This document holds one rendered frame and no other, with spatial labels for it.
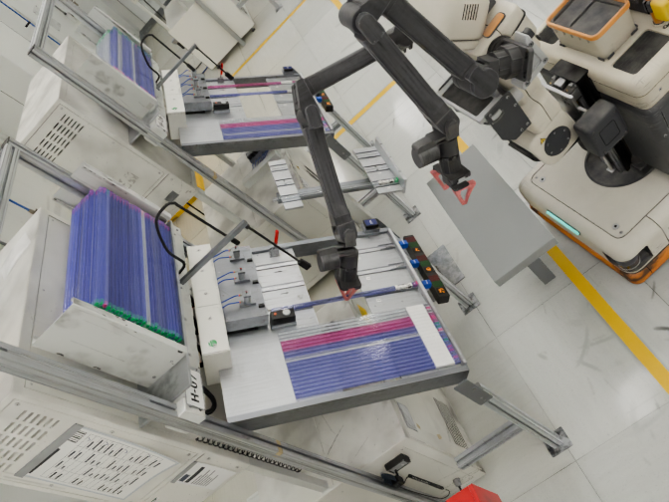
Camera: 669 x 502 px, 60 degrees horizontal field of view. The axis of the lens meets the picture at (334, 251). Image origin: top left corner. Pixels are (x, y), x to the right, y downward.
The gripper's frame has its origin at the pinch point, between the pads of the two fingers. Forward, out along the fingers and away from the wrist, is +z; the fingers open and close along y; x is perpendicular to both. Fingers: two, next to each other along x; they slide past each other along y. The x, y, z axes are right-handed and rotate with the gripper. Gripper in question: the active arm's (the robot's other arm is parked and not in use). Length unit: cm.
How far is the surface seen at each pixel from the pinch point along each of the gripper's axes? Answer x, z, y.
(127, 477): -73, 15, 39
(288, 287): -17.7, 0.7, -9.7
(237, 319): -36.8, -4.6, 6.1
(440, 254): 73, 52, -69
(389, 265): 19.7, 0.4, -12.1
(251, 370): -35.4, 1.6, 21.4
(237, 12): 29, 52, -463
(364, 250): 13.8, 0.6, -22.3
